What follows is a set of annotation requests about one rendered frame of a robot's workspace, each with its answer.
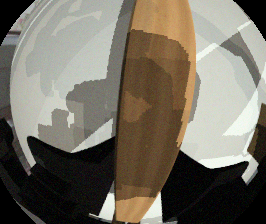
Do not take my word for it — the brown wooden post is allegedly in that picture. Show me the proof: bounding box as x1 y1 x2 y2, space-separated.
110 213 141 224

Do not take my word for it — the brown wooden rail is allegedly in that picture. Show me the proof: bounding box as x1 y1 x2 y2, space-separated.
113 0 197 224

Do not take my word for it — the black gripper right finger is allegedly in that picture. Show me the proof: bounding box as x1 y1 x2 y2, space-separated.
160 149 249 224

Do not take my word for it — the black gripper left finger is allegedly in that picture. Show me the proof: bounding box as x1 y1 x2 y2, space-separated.
27 136 116 216

